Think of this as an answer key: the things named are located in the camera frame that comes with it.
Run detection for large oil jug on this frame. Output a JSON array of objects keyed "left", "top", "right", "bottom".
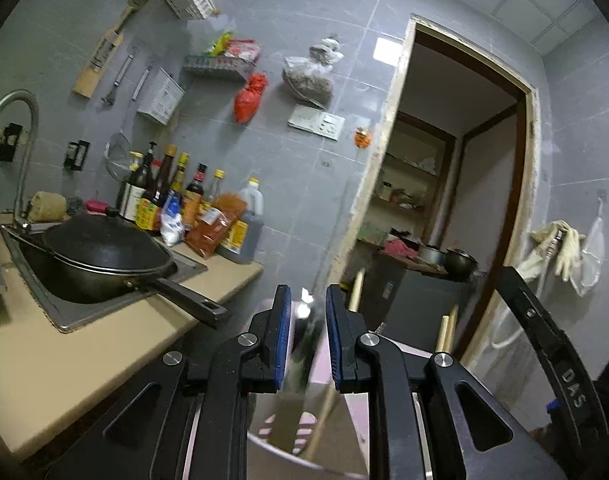
[{"left": 218, "top": 178, "right": 264, "bottom": 264}]

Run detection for dark soy sauce bottle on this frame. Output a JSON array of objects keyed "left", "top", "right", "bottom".
[{"left": 135, "top": 144, "right": 178, "bottom": 233}]

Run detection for grey wall spice rack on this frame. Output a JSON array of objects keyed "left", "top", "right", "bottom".
[{"left": 183, "top": 55, "right": 256, "bottom": 81}]

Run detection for white salt bag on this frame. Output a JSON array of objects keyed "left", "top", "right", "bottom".
[{"left": 160, "top": 192, "right": 185, "bottom": 247}]

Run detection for clear hanging plastic bag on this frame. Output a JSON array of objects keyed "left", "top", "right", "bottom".
[{"left": 570, "top": 216, "right": 606, "bottom": 297}]

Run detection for chrome sink faucet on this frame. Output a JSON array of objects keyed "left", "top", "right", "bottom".
[{"left": 0, "top": 89, "right": 41, "bottom": 233}]

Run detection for white rubber gloves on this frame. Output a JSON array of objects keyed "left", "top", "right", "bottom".
[{"left": 517, "top": 220, "right": 585, "bottom": 283}]

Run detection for dark grey cabinet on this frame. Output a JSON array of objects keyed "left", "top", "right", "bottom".
[{"left": 359, "top": 252, "right": 485, "bottom": 352}]

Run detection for wire mesh strainer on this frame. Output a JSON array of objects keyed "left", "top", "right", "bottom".
[{"left": 104, "top": 132, "right": 132, "bottom": 181}]

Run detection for white plastic utensil caddy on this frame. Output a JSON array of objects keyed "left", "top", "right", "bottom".
[{"left": 246, "top": 339, "right": 436, "bottom": 480}]

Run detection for wooden knife holder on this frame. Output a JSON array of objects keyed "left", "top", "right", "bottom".
[{"left": 72, "top": 0, "right": 149, "bottom": 99}]

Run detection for orange snack packet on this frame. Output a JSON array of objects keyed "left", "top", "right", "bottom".
[{"left": 185, "top": 193, "right": 247, "bottom": 259}]

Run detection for clear bag of dried goods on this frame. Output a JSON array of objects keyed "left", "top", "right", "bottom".
[{"left": 282, "top": 35, "right": 344, "bottom": 110}]

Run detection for black wok with handle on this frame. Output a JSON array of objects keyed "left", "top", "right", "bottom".
[{"left": 2, "top": 214, "right": 230, "bottom": 328}]

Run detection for white hose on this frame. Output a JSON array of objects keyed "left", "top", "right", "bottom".
[{"left": 489, "top": 244, "right": 556, "bottom": 351}]

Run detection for red plastic bag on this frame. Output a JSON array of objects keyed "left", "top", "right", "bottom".
[{"left": 234, "top": 73, "right": 269, "bottom": 124}]

